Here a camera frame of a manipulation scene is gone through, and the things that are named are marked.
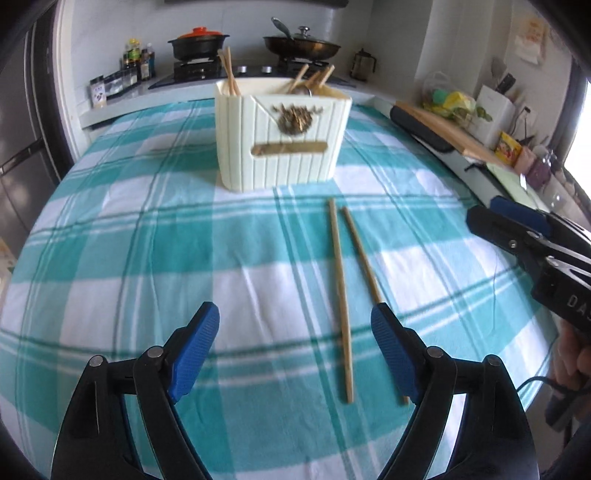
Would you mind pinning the steel refrigerator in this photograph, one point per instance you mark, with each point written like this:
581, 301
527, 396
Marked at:
23, 161

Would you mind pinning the black tray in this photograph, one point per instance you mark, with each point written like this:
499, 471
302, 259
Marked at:
422, 129

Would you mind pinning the white knife block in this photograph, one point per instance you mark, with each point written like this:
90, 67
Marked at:
496, 110

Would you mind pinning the plastic bag of produce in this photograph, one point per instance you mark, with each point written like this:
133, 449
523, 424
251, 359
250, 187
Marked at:
452, 99

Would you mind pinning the black pot with orange lid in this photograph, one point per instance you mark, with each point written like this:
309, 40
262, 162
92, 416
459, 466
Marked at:
198, 44

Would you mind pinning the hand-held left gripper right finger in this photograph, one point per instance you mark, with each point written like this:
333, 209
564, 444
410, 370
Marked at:
395, 350

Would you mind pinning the pink cup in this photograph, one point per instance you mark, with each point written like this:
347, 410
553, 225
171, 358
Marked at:
525, 161

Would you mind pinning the clear jar with label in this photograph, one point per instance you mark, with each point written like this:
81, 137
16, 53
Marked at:
98, 92

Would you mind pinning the cream ribbed utensil holder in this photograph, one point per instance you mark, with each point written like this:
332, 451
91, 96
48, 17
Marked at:
240, 138

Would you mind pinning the wall calendar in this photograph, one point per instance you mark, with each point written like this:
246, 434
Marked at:
532, 39

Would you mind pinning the teal checked tablecloth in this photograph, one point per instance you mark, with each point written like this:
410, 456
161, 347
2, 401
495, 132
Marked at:
138, 230

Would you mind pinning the black gas stove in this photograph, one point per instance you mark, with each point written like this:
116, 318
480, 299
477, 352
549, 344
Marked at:
207, 69

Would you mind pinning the yellow snack packet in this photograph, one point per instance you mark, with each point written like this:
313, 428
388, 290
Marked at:
508, 148

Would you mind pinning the dark sauce bottle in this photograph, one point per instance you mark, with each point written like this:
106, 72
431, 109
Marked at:
147, 64

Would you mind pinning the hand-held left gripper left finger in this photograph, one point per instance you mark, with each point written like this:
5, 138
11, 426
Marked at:
194, 350

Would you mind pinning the frying pan with glass lid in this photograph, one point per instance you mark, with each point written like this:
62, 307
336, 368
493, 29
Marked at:
302, 44

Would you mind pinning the french press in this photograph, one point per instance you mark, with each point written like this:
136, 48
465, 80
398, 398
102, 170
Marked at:
362, 64

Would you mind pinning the wooden cutting board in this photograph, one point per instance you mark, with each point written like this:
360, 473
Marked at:
461, 138

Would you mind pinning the dark wooden chopstick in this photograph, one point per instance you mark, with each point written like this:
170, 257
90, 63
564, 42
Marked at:
300, 77

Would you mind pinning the green label sauce bottle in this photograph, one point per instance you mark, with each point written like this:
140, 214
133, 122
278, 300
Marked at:
132, 57

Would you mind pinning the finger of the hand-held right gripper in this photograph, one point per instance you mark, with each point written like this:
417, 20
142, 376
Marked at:
521, 213
494, 226

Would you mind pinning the purple jar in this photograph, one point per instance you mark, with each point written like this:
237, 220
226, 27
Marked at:
541, 173

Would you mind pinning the person's right hand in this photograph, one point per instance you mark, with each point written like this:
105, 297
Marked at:
572, 360

